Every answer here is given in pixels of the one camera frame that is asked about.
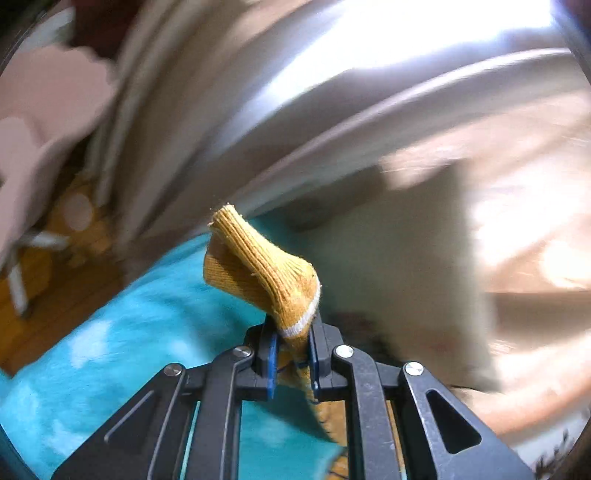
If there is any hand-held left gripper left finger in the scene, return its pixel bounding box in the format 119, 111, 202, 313
51, 323, 280, 480

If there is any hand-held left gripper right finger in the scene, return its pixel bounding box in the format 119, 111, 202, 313
307, 318, 537, 480

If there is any mustard striped small sweater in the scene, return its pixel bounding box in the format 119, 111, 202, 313
203, 203, 407, 480

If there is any teal cartoon printed blanket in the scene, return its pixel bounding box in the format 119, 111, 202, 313
0, 220, 348, 480

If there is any white metal frame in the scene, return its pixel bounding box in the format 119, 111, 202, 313
6, 231, 69, 317

